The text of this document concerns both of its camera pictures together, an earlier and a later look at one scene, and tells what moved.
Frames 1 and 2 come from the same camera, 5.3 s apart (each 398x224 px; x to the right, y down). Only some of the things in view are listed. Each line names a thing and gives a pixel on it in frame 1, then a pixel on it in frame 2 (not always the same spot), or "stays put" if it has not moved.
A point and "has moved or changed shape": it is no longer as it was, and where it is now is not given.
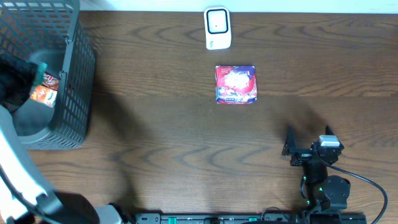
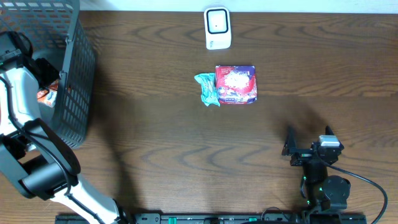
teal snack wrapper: [41, 70] has moved or changed shape
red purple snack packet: [236, 84] stays put
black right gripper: [290, 145] stays put
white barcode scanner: [217, 28] stays put
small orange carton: [44, 95] stays put
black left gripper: [20, 83] to [47, 71]
